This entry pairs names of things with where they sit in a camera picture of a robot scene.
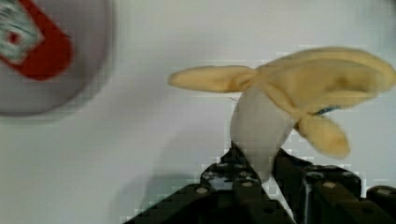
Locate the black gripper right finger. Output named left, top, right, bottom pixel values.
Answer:
left=272, top=149, right=396, bottom=224

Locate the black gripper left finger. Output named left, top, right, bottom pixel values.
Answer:
left=123, top=144, right=294, bottom=224

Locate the yellow plush peeled banana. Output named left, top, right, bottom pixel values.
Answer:
left=168, top=47, right=395, bottom=181

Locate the grey round plate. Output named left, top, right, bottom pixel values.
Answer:
left=1, top=0, right=111, bottom=117

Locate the red ketchup bottle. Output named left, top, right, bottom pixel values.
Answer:
left=0, top=0, right=74, bottom=81

